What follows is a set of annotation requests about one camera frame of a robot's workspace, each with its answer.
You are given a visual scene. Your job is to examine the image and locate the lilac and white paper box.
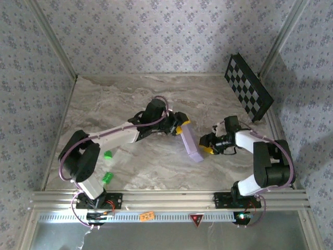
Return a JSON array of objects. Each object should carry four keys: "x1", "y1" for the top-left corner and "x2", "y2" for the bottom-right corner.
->
[{"x1": 178, "y1": 123, "x2": 206, "y2": 164}]

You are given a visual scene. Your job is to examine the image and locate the aluminium table side profile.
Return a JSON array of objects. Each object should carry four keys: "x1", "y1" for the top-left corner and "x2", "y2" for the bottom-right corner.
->
[
  {"x1": 260, "y1": 74, "x2": 298, "y2": 190},
  {"x1": 40, "y1": 75, "x2": 79, "y2": 191}
]

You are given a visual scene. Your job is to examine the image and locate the black and grey checkerboard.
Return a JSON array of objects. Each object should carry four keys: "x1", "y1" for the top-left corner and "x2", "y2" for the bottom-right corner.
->
[{"x1": 224, "y1": 53, "x2": 274, "y2": 122}]

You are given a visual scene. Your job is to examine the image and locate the red triangle sticker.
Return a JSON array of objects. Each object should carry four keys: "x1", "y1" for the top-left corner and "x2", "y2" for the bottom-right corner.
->
[{"x1": 189, "y1": 214, "x2": 205, "y2": 228}]

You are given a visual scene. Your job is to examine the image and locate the large green toy block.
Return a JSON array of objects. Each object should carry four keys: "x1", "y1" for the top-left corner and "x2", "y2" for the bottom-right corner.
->
[{"x1": 101, "y1": 171, "x2": 115, "y2": 185}]

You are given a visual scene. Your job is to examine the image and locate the black controller board lit LEDs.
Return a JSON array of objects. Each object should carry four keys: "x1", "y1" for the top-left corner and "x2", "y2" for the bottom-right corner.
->
[{"x1": 233, "y1": 210, "x2": 254, "y2": 229}]

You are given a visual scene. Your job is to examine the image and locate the orange paper label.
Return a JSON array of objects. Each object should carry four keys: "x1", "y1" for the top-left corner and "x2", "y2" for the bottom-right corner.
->
[{"x1": 139, "y1": 211, "x2": 156, "y2": 222}]

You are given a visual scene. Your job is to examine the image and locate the grey metal panel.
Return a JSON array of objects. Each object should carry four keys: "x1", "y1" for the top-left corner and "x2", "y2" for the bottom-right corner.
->
[{"x1": 25, "y1": 209, "x2": 317, "y2": 250}]

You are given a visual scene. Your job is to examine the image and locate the black controller board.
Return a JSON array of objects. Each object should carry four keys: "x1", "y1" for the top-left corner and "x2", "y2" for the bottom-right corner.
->
[{"x1": 86, "y1": 211, "x2": 115, "y2": 230}]

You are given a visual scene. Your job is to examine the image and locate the white torn tape strip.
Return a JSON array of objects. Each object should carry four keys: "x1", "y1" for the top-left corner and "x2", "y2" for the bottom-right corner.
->
[{"x1": 76, "y1": 230, "x2": 92, "y2": 250}]

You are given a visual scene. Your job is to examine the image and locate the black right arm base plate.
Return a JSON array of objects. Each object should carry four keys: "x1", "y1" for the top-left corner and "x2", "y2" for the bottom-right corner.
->
[{"x1": 213, "y1": 192, "x2": 262, "y2": 209}]

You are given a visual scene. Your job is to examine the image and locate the aluminium mounting rail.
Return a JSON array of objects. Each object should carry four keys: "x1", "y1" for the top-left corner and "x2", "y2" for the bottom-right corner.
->
[{"x1": 28, "y1": 189, "x2": 312, "y2": 211}]

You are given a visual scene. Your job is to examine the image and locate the grey slotted cable duct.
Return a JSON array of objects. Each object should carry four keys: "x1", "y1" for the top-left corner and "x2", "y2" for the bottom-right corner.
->
[{"x1": 37, "y1": 211, "x2": 252, "y2": 224}]

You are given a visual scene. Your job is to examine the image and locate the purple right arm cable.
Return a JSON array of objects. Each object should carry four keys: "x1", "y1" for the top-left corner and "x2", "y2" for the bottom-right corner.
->
[{"x1": 218, "y1": 119, "x2": 296, "y2": 228}]

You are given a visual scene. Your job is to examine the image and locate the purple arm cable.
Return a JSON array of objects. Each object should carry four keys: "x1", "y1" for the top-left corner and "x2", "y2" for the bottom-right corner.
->
[
  {"x1": 218, "y1": 119, "x2": 296, "y2": 228},
  {"x1": 58, "y1": 95, "x2": 170, "y2": 230}
]

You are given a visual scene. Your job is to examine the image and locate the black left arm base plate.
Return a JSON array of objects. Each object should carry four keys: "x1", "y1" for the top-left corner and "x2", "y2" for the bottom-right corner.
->
[{"x1": 75, "y1": 192, "x2": 123, "y2": 210}]

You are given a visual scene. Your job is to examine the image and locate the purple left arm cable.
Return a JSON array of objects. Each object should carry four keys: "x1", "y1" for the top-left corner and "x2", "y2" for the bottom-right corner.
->
[{"x1": 58, "y1": 95, "x2": 170, "y2": 230}]

